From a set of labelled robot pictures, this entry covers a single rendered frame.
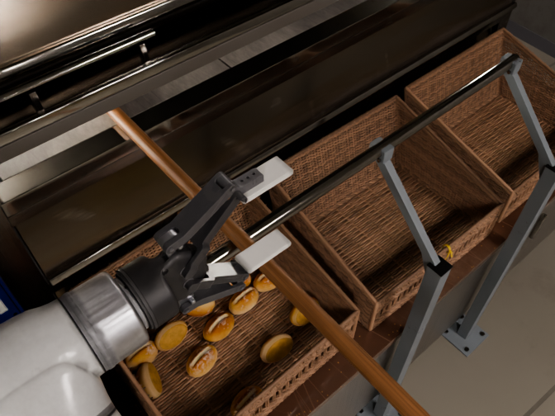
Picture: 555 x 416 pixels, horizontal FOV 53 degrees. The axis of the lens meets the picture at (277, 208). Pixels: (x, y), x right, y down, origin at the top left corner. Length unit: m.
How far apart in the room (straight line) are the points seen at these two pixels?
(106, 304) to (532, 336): 2.06
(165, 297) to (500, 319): 1.98
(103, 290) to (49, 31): 0.56
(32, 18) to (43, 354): 0.61
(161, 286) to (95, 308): 0.07
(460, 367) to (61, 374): 1.89
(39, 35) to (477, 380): 1.87
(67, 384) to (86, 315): 0.06
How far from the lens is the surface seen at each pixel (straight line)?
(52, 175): 1.22
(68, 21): 1.04
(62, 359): 0.57
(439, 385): 2.25
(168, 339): 1.56
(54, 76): 0.97
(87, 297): 0.58
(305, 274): 1.58
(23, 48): 1.03
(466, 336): 2.33
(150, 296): 0.58
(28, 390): 0.56
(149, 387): 1.50
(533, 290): 2.58
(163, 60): 1.00
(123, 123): 1.25
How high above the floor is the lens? 2.01
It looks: 50 degrees down
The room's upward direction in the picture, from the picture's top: straight up
